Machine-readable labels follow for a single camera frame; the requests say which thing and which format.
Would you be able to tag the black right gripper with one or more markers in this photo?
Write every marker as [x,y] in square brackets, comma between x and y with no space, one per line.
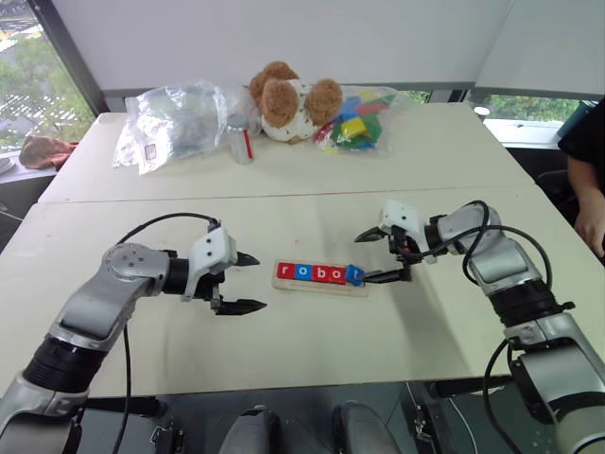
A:
[402,246]

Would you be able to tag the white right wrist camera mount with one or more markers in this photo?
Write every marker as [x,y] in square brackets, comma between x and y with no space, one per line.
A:
[402,215]

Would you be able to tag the blue letter tile o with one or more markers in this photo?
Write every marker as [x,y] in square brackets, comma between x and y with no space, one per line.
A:
[302,271]

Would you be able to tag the red letter tile o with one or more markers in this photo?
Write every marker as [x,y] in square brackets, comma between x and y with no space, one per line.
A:
[336,274]

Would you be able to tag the clear plastic bag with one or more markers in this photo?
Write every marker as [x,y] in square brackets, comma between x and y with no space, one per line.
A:
[170,123]

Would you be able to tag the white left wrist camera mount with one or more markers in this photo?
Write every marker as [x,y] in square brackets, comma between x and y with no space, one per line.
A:
[210,250]

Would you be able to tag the red letter tile r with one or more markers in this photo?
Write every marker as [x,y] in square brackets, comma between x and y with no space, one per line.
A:
[285,270]

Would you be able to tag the person's bare forearm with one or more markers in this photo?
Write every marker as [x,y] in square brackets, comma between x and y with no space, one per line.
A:
[588,186]

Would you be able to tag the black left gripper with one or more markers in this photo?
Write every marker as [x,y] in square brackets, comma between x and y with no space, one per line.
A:
[208,286]

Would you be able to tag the brown white plush dog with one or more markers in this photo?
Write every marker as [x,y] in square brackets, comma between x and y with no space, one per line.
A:
[283,104]

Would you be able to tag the small cup on windowsill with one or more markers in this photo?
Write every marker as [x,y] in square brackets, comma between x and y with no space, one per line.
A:
[481,111]

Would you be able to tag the blue letter tile t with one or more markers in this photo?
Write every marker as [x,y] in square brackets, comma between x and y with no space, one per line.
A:
[353,274]

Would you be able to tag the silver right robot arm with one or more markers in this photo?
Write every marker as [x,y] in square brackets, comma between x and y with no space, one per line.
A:
[510,269]

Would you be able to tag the person's bare hand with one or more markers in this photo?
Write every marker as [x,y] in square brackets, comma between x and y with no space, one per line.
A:
[593,229]

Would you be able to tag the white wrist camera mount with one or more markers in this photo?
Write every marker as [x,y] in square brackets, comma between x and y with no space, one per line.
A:
[402,215]
[210,250]

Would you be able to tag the black table frame bar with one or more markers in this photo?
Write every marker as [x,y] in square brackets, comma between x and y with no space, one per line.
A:
[465,387]
[125,406]

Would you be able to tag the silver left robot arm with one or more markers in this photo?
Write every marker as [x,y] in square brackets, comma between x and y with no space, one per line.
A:
[90,302]

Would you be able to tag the red letter tile b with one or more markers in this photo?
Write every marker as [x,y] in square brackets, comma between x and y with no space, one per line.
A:
[318,273]

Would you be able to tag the clear plastic bottle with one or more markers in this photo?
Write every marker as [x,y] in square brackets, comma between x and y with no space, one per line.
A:
[240,144]

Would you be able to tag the dark chair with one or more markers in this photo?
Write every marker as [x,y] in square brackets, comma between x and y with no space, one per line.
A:
[555,186]

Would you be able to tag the plastic bag of coloured blocks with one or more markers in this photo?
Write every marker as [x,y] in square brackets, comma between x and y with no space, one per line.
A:
[359,125]

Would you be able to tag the wooden block tray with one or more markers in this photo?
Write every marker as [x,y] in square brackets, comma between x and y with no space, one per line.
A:
[321,289]

